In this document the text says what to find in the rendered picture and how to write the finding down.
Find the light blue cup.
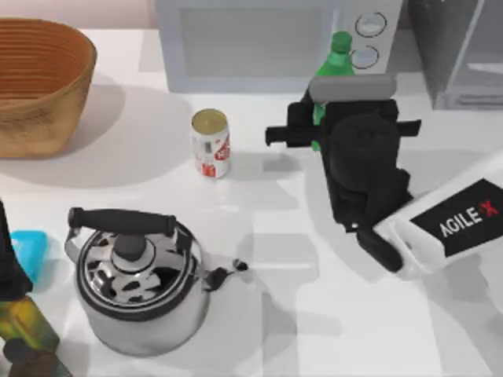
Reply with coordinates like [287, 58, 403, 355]
[9, 230, 50, 294]

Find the pale microwave oven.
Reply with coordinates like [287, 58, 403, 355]
[153, 0, 404, 94]

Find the silver kettle with black handle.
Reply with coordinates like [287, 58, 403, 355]
[64, 207, 250, 358]

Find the yellow green bottle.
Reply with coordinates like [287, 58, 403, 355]
[0, 292, 74, 377]

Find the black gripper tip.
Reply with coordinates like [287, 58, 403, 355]
[0, 199, 34, 304]

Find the red and white can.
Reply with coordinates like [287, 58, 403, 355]
[190, 108, 232, 180]

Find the round microwave knob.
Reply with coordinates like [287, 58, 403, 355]
[351, 44, 380, 71]
[354, 10, 388, 38]

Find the brown woven basket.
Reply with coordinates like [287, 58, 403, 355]
[0, 18, 98, 159]

